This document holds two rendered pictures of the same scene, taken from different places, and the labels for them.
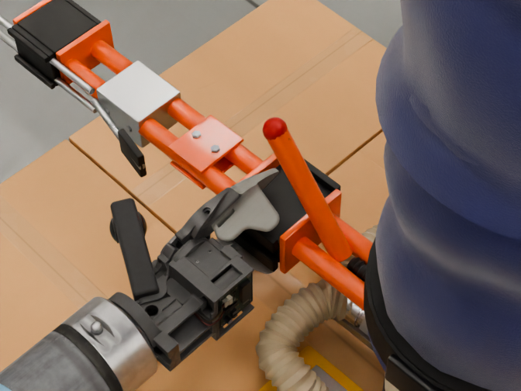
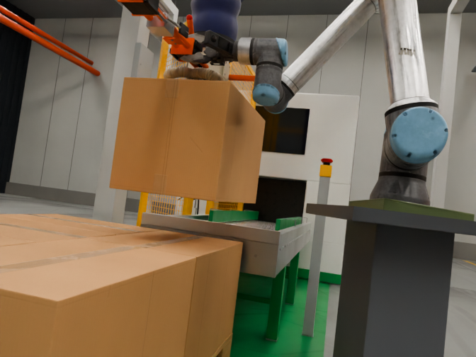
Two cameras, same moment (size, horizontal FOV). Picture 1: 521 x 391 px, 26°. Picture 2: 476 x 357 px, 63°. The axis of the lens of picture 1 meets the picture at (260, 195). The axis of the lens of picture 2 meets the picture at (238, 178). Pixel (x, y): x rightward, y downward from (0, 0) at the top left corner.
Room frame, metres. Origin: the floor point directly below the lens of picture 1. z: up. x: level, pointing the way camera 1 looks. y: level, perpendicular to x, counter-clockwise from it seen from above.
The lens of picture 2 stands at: (1.16, 1.27, 0.73)
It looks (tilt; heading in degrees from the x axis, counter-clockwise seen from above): 3 degrees up; 239
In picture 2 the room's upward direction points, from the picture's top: 7 degrees clockwise
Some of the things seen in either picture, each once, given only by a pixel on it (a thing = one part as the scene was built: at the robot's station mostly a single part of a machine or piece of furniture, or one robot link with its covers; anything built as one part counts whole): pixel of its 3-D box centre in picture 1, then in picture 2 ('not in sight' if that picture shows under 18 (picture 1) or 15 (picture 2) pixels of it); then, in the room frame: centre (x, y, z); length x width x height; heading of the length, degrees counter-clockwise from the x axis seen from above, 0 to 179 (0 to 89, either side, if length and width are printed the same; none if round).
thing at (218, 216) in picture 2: not in sight; (235, 214); (-0.60, -1.65, 0.60); 1.60 x 0.11 x 0.09; 44
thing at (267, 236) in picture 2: not in sight; (207, 227); (0.30, -0.39, 0.58); 0.70 x 0.03 x 0.06; 134
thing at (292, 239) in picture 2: not in sight; (297, 238); (-0.76, -0.97, 0.50); 2.31 x 0.05 x 0.19; 44
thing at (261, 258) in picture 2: not in sight; (205, 249); (0.30, -0.38, 0.47); 0.70 x 0.03 x 0.15; 134
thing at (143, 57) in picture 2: not in sight; (142, 67); (0.41, -1.56, 1.62); 0.20 x 0.05 x 0.30; 44
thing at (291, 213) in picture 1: (282, 209); (186, 49); (0.67, -0.02, 1.24); 0.10 x 0.08 x 0.06; 136
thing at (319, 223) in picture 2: not in sight; (316, 248); (-0.46, -0.43, 0.50); 0.07 x 0.07 x 1.00; 44
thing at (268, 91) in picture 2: not in sight; (268, 85); (0.44, 0.20, 1.13); 0.12 x 0.09 x 0.12; 43
